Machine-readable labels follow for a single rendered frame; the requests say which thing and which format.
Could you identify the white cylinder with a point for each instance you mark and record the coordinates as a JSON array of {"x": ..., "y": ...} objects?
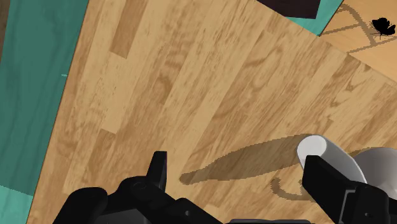
[{"x": 322, "y": 149}]

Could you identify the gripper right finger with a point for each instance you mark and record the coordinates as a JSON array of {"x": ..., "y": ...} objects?
[{"x": 332, "y": 189}]

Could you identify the white round bowl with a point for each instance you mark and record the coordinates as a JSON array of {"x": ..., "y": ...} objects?
[{"x": 380, "y": 167}]

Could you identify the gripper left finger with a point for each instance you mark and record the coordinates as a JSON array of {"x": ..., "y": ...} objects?
[{"x": 155, "y": 195}]

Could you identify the black butterfly-shaped figure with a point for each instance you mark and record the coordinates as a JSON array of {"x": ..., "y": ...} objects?
[{"x": 384, "y": 26}]

